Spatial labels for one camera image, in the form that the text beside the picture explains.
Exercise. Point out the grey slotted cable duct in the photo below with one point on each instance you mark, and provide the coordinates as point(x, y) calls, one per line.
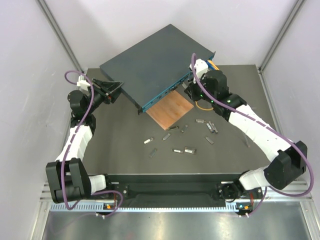
point(104, 207)

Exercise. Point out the dark grey table mat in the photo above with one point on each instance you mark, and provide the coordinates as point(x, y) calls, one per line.
point(117, 146)

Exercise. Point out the SFP module pair right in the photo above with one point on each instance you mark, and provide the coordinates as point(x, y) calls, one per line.
point(211, 127)

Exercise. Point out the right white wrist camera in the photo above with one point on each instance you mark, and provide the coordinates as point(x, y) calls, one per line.
point(201, 67)

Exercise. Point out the silver SFP module by board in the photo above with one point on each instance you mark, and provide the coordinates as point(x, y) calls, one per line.
point(173, 128)

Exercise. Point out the labelled SFP module bottom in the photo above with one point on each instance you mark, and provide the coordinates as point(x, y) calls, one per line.
point(177, 151)

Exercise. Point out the wooden board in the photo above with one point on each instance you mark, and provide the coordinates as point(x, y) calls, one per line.
point(169, 110)

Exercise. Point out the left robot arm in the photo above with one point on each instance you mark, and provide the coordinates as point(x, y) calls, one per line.
point(67, 177)

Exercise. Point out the dark teal network switch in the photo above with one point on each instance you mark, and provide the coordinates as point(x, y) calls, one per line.
point(155, 66)

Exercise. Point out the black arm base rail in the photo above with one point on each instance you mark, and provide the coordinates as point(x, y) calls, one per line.
point(179, 190)

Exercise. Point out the dark SFP module centre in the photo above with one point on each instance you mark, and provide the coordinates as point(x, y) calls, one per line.
point(166, 136)

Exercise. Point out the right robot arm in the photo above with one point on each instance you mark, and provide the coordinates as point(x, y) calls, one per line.
point(288, 159)

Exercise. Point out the dark SFP module lower left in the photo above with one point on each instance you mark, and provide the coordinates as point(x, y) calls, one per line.
point(152, 153)

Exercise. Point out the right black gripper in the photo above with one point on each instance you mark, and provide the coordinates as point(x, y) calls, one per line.
point(190, 89)

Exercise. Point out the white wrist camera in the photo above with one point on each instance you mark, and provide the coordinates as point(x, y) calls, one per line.
point(83, 83)
point(201, 67)

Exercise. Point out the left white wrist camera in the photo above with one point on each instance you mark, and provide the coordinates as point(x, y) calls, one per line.
point(83, 83)

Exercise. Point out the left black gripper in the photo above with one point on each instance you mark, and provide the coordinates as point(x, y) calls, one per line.
point(108, 97)

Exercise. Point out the silver double SFP module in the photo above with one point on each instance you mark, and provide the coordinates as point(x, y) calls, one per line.
point(190, 150)

